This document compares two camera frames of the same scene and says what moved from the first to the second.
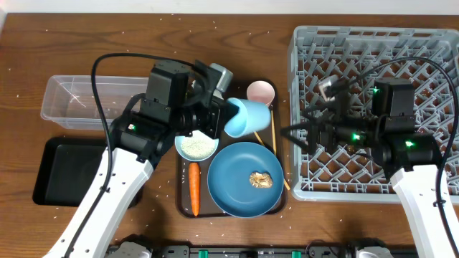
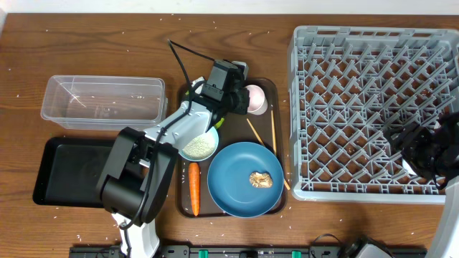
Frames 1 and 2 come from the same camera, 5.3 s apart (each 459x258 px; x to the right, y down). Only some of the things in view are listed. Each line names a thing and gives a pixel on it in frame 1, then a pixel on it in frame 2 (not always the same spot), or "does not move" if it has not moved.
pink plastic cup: (260, 91) to (257, 102)
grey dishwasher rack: (427, 57) does not move
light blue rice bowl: (196, 147) does not move
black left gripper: (221, 111) to (242, 109)
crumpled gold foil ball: (261, 180) does not move
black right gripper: (327, 123) to (414, 135)
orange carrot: (194, 180) does not move
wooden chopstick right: (274, 139) does not move
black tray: (67, 170) does not move
